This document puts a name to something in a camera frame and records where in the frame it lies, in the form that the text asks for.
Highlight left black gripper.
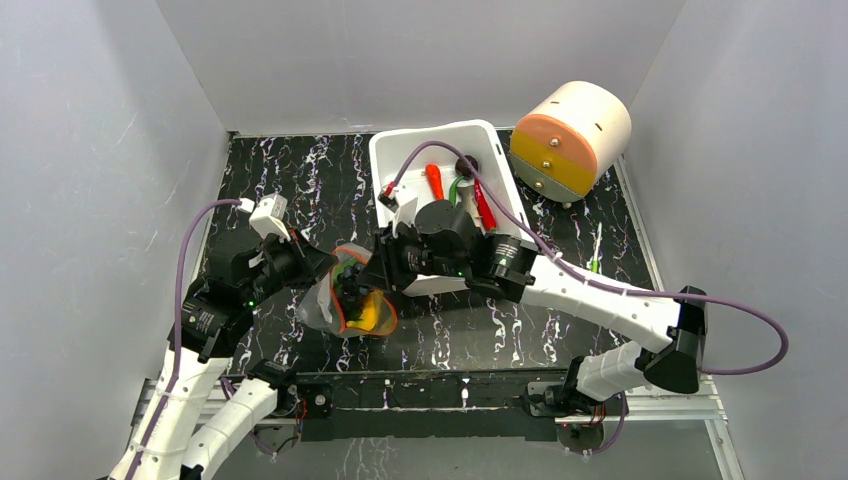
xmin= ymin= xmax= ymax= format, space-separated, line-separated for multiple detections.
xmin=244 ymin=226 xmax=340 ymax=305

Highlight dark toy grapes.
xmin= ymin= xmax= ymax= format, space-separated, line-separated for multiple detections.
xmin=334 ymin=258 xmax=369 ymax=318

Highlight clear zip bag orange zipper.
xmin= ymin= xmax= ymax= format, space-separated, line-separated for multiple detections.
xmin=296 ymin=243 xmax=385 ymax=338

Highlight yellow toy banana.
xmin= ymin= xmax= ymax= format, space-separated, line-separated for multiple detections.
xmin=345 ymin=291 xmax=398 ymax=336

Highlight white plastic bin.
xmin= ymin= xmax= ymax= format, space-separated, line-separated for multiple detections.
xmin=368 ymin=119 xmax=537 ymax=297

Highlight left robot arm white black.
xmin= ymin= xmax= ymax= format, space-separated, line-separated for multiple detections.
xmin=109 ymin=229 xmax=336 ymax=479

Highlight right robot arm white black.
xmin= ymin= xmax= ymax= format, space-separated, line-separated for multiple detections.
xmin=357 ymin=200 xmax=706 ymax=416

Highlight green toy bean pod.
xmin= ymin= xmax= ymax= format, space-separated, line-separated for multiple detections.
xmin=448 ymin=177 xmax=466 ymax=205

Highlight grey toy fish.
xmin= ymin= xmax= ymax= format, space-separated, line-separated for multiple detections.
xmin=459 ymin=184 xmax=483 ymax=229

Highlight red toy chili pepper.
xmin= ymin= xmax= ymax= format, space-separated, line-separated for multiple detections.
xmin=474 ymin=178 xmax=497 ymax=232

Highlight dark brown toy plum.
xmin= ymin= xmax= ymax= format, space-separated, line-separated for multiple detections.
xmin=455 ymin=155 xmax=479 ymax=179

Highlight round pastel drawer cabinet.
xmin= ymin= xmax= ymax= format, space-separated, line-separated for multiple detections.
xmin=509 ymin=80 xmax=632 ymax=204

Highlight green white pen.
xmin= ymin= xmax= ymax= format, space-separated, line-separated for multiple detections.
xmin=588 ymin=222 xmax=603 ymax=273

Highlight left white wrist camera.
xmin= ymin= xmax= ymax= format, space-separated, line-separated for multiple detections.
xmin=237 ymin=193 xmax=291 ymax=241

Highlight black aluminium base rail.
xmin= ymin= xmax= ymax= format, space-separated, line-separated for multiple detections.
xmin=246 ymin=368 xmax=726 ymax=442

